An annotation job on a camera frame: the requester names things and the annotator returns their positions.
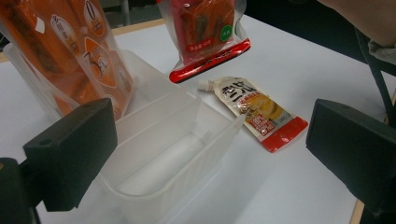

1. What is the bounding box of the translucent plastic container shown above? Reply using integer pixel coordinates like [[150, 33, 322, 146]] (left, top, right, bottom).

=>
[[3, 43, 247, 224]]

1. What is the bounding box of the red and black snack packet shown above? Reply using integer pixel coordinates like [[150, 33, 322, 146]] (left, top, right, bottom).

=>
[[156, 0, 252, 85]]

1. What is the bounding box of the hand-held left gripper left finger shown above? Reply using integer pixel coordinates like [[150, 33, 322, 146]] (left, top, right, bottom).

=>
[[22, 97, 119, 213]]

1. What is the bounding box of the spout pouch with white cap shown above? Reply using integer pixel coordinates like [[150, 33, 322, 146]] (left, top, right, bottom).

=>
[[197, 76, 309, 154]]

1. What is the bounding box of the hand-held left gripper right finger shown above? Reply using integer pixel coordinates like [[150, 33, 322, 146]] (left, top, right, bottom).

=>
[[305, 98, 396, 217]]

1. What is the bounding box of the orange snack packet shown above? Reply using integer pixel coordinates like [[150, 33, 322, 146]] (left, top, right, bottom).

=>
[[0, 0, 135, 121]]

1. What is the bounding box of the light grey cloth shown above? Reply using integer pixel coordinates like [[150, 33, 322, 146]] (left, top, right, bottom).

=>
[[367, 39, 396, 65]]

